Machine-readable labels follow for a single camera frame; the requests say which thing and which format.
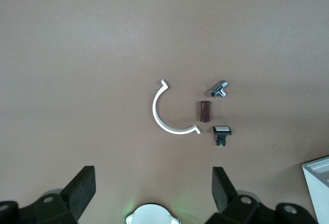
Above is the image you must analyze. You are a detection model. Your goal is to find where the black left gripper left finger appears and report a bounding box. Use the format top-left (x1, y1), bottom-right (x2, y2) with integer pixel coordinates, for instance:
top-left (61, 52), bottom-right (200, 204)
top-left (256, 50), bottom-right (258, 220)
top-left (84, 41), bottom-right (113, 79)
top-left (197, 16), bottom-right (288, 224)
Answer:
top-left (0, 165), bottom-right (96, 224)

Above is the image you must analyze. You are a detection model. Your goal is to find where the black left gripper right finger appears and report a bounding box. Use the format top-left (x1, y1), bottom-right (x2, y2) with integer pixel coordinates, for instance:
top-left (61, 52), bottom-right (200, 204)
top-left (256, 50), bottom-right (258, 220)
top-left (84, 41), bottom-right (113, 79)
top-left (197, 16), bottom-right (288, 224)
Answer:
top-left (205, 166), bottom-right (318, 224)

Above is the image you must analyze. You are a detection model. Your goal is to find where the square white push button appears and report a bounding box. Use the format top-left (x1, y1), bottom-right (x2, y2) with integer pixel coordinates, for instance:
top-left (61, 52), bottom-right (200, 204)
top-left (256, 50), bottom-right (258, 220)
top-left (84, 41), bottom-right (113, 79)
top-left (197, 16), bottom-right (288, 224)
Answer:
top-left (211, 125), bottom-right (233, 148)

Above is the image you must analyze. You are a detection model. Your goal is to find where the white drawer cabinet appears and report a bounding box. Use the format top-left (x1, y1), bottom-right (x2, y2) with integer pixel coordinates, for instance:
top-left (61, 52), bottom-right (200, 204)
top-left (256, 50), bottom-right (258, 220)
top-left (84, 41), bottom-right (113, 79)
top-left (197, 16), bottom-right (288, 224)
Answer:
top-left (302, 156), bottom-right (329, 224)

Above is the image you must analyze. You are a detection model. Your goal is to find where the dark brown cylinder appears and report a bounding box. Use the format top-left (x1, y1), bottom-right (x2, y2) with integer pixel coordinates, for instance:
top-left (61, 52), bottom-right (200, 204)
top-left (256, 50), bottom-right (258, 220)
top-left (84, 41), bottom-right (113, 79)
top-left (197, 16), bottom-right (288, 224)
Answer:
top-left (196, 100), bottom-right (211, 122)

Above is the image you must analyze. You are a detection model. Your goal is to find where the chrome metal tee fitting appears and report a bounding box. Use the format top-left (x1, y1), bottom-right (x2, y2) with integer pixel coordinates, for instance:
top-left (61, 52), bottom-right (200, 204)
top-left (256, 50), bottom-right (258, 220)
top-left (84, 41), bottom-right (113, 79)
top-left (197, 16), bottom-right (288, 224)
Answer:
top-left (209, 80), bottom-right (229, 99)

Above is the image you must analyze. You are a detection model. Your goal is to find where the white semicircular pipe clamp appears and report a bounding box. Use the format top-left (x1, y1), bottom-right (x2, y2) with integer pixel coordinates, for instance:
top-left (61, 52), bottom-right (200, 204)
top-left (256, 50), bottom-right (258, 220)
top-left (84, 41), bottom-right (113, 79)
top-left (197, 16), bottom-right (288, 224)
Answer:
top-left (152, 79), bottom-right (202, 135)

